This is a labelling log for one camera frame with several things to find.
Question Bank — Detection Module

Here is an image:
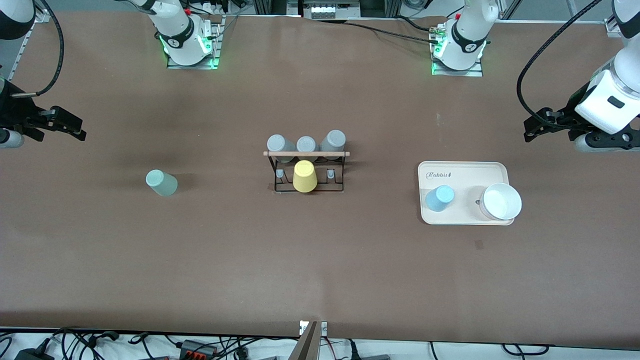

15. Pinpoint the grey camera post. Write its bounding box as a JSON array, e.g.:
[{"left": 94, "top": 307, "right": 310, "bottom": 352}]
[{"left": 289, "top": 321, "right": 321, "bottom": 360}]

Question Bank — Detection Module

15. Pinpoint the yellow plastic cup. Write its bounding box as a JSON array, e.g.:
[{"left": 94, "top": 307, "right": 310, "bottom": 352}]
[{"left": 292, "top": 160, "right": 319, "bottom": 194}]

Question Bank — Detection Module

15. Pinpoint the small grey plastic cup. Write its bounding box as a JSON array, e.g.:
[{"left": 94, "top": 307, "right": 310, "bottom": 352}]
[{"left": 296, "top": 136, "right": 318, "bottom": 161}]

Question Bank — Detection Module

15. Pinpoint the black power adapter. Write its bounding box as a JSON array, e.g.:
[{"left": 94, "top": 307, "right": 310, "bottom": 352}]
[{"left": 15, "top": 347, "right": 56, "bottom": 360}]

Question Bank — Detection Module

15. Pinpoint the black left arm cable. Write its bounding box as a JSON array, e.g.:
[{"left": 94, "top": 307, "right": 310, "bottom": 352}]
[{"left": 516, "top": 0, "right": 603, "bottom": 128}]

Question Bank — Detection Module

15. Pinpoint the black red-switch power strip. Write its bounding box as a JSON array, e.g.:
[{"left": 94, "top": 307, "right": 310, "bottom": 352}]
[{"left": 180, "top": 339, "right": 219, "bottom": 360}]

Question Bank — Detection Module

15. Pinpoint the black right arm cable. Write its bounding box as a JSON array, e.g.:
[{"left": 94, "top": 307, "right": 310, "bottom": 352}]
[{"left": 10, "top": 0, "right": 66, "bottom": 98}]

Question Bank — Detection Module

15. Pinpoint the beige plastic tray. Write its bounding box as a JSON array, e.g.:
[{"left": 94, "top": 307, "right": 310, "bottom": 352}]
[{"left": 418, "top": 161, "right": 516, "bottom": 226}]

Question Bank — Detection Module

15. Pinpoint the black braided table cable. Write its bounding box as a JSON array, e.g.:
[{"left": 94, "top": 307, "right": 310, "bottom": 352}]
[{"left": 344, "top": 20, "right": 442, "bottom": 45}]

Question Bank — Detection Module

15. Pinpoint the light blue plastic cup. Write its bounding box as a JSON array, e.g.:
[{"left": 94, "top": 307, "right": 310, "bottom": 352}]
[{"left": 425, "top": 185, "right": 455, "bottom": 213}]

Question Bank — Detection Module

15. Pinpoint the white bowl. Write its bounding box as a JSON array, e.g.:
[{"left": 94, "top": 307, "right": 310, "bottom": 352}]
[{"left": 479, "top": 182, "right": 523, "bottom": 222}]

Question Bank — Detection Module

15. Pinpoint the white power strip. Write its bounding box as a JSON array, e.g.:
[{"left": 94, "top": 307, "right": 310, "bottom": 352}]
[{"left": 302, "top": 0, "right": 361, "bottom": 20}]

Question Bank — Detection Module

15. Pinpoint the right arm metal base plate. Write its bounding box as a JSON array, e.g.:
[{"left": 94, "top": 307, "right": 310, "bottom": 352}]
[{"left": 166, "top": 15, "right": 222, "bottom": 70}]

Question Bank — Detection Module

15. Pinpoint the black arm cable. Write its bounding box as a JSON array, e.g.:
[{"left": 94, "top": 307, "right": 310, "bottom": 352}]
[
  {"left": 10, "top": 0, "right": 66, "bottom": 98},
  {"left": 516, "top": 0, "right": 603, "bottom": 128}
]

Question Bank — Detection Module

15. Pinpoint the mint green plastic cup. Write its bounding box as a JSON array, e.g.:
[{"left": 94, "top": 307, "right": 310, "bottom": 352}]
[{"left": 145, "top": 169, "right": 179, "bottom": 197}]

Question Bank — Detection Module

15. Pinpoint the black wire wooden-bar cup rack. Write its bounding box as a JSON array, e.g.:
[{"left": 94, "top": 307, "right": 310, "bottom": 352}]
[{"left": 263, "top": 150, "right": 351, "bottom": 195}]

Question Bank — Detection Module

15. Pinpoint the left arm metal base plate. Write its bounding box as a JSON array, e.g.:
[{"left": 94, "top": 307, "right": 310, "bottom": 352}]
[{"left": 431, "top": 24, "right": 484, "bottom": 77}]

